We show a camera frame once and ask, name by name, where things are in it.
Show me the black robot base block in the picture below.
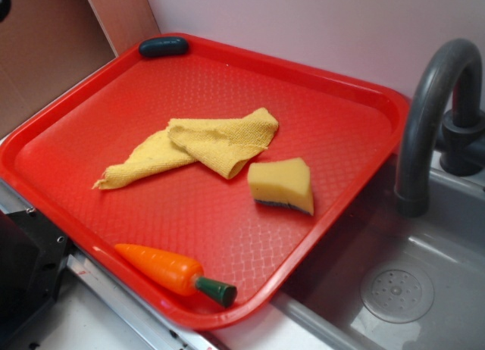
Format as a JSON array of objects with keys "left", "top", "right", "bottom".
[{"left": 1, "top": 211, "right": 71, "bottom": 346}]

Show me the yellow sponge with green pad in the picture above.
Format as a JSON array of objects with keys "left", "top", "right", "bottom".
[{"left": 247, "top": 158, "right": 314, "bottom": 216}]

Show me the yellow cloth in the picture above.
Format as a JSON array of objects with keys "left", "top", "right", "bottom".
[{"left": 93, "top": 108, "right": 279, "bottom": 190}]

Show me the red plastic tray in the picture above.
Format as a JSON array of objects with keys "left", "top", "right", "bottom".
[{"left": 1, "top": 36, "right": 409, "bottom": 330}]

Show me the orange toy carrot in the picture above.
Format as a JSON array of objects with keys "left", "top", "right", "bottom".
[{"left": 114, "top": 243, "right": 238, "bottom": 308}]

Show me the dark green oval knob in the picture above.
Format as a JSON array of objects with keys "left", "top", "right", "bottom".
[{"left": 138, "top": 36, "right": 189, "bottom": 58}]

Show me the grey toy sink basin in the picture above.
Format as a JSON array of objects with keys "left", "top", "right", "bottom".
[{"left": 273, "top": 161, "right": 484, "bottom": 349}]

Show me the grey toy faucet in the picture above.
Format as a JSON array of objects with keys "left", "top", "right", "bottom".
[{"left": 394, "top": 39, "right": 484, "bottom": 217}]

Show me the brown cardboard panel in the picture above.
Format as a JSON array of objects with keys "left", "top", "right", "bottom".
[{"left": 1, "top": 0, "right": 159, "bottom": 136}]

